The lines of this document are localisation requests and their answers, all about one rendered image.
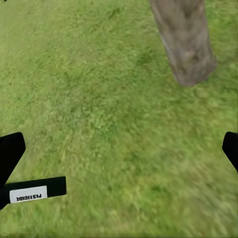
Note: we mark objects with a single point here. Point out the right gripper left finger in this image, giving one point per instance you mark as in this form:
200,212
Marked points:
12,148

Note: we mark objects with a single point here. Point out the pesticide atomizer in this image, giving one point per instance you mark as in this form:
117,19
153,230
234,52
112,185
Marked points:
33,189

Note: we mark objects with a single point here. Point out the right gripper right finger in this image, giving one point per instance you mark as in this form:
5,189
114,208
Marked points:
230,148

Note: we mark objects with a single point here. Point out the tree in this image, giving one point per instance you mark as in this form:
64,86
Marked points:
183,26

